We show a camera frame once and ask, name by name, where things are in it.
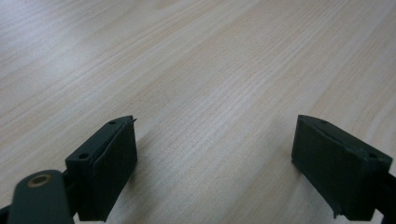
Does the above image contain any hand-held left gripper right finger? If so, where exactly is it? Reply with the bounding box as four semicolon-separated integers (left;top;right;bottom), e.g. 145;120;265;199
290;114;394;222

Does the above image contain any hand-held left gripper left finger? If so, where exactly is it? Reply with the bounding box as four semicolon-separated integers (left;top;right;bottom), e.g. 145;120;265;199
64;115;138;223

